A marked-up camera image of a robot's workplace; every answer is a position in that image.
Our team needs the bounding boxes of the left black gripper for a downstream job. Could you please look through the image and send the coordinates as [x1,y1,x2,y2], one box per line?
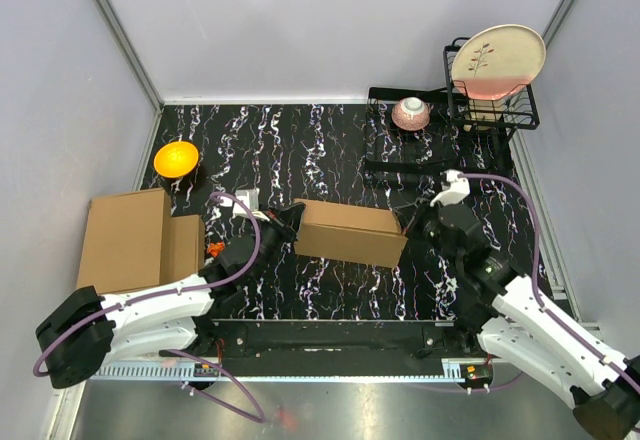
[250,205,306,285]

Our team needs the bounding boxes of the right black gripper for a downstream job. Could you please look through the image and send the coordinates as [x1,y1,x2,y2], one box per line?
[392,192,460,268]

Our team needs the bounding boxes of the brown cardboard box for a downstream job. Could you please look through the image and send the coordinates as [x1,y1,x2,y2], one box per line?
[294,200,407,268]
[76,188,205,294]

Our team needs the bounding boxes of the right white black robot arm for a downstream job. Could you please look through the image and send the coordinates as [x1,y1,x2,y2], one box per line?
[405,203,639,439]

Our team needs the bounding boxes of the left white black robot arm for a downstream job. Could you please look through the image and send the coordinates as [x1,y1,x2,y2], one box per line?
[33,201,306,389]

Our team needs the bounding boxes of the closed brown cardboard box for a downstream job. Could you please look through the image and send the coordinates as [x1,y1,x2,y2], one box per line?
[76,188,205,294]

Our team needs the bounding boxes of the small orange toy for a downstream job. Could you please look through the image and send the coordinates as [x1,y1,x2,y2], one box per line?
[206,242,225,258]

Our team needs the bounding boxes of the beige cup in rack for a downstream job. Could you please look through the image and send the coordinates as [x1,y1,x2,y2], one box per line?
[466,99,504,123]

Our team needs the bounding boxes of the pink patterned ceramic bowl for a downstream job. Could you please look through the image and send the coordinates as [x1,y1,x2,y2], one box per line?
[391,97,431,132]

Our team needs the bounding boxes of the orange bowl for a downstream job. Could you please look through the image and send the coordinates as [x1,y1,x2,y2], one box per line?
[153,141,199,179]

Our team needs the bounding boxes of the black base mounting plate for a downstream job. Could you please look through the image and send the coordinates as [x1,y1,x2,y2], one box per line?
[182,319,487,359]

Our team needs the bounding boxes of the beige plate with leaf pattern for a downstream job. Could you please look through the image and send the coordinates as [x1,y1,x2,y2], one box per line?
[450,24,546,101]

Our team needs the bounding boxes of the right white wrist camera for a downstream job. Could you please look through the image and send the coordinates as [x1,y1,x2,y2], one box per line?
[430,169,471,207]

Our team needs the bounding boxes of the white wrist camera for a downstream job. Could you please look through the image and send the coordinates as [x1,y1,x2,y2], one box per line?
[220,188,268,221]
[430,169,471,207]

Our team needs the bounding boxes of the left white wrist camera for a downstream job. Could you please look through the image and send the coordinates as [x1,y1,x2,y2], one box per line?
[220,188,268,221]

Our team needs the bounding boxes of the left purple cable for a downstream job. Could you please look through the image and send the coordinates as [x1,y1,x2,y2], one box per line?
[32,191,267,424]

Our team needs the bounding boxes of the purple cable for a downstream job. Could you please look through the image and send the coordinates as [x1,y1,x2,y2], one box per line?
[32,191,267,424]
[409,173,640,396]

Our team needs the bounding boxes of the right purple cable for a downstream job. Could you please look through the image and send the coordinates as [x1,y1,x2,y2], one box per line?
[409,173,640,396]

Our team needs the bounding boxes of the black wire dish rack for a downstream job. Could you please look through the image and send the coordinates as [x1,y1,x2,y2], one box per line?
[364,37,540,176]

